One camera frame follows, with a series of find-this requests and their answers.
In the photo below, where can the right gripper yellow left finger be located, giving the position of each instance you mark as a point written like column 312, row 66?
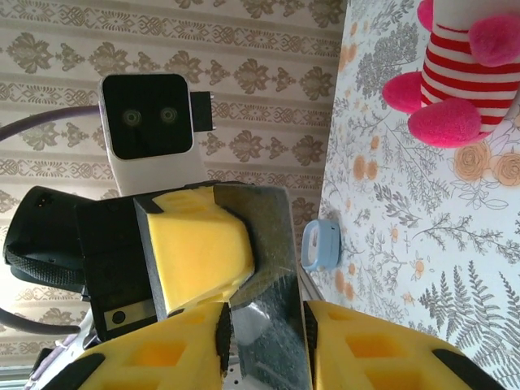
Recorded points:
column 162, row 357

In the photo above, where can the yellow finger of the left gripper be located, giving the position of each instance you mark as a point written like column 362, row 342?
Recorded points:
column 195, row 252

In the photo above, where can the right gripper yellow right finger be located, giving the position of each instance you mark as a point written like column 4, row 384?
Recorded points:
column 378, row 357

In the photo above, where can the dark speckled credit card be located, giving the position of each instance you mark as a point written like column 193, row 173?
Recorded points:
column 272, row 227

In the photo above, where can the small tissue packet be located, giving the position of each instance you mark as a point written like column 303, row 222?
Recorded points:
column 321, row 243

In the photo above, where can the pink striped plush toy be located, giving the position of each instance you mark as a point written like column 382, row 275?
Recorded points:
column 447, row 122

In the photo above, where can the aluminium table side rail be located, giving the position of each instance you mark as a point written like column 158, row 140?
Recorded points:
column 310, row 286

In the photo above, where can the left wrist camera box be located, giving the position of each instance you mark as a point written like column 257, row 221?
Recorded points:
column 146, row 118

